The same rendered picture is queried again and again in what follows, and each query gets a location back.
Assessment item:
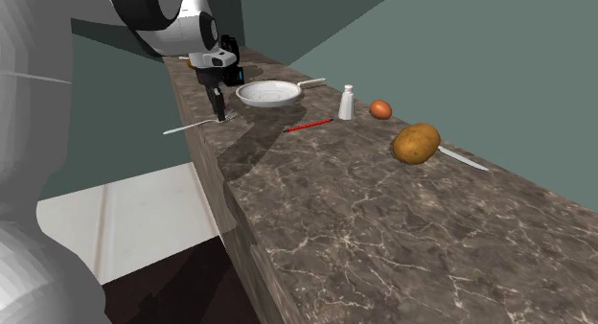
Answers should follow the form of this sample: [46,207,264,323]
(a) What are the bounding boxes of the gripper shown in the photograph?
[195,64,245,124]

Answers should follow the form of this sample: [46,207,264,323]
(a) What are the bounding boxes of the white salt shaker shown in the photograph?
[337,83,356,122]

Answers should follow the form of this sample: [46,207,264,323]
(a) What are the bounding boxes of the brown potato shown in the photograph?
[391,122,442,166]

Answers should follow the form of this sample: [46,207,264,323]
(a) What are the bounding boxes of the white frying pan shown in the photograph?
[235,77,327,109]

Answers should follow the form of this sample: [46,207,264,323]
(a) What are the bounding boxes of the red pen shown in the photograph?
[282,118,335,134]

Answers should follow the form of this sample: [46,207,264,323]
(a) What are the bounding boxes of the silver knife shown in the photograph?
[437,145,491,173]

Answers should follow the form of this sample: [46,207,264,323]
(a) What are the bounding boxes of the brown egg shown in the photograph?
[369,99,394,121]

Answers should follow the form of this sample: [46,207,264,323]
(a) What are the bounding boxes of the silver fork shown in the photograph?
[162,110,238,136]

